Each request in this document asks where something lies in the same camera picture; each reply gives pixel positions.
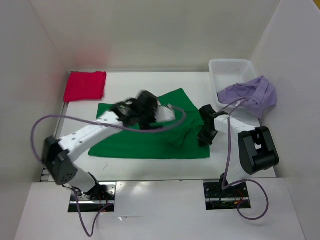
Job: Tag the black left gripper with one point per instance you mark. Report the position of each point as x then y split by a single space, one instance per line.
146 125

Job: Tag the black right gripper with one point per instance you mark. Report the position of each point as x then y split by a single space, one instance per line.
204 140

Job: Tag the red t shirt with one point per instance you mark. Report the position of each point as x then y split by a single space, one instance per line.
85 86

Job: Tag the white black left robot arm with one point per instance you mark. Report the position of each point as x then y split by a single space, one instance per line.
59 155

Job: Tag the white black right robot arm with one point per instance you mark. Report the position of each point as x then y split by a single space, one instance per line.
251 149

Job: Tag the white plastic basket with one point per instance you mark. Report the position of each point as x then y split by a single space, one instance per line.
228 72

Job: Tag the lavender t shirt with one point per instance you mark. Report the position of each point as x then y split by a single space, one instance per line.
257 95

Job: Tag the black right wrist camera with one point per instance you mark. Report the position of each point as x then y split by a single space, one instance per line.
208 114

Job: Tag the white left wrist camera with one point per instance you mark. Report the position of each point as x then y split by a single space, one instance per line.
165 113

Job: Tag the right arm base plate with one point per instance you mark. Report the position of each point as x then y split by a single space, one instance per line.
229 199

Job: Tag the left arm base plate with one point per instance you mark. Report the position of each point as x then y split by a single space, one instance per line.
104 200

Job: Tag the aluminium table edge rail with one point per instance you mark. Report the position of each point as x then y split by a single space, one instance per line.
45 175

